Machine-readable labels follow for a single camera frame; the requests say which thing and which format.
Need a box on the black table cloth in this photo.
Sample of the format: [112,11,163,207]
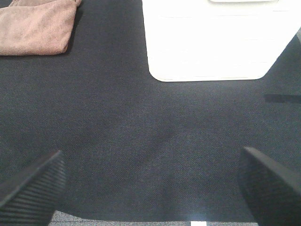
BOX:
[0,0,301,222]

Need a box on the brown towel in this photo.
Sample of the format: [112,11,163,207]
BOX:
[0,0,81,56]

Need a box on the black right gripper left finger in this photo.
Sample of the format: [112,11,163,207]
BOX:
[0,151,66,226]

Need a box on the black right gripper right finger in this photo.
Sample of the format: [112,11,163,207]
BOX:
[238,147,301,226]

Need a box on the white plastic bin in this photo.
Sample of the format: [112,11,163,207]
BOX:
[142,0,301,82]

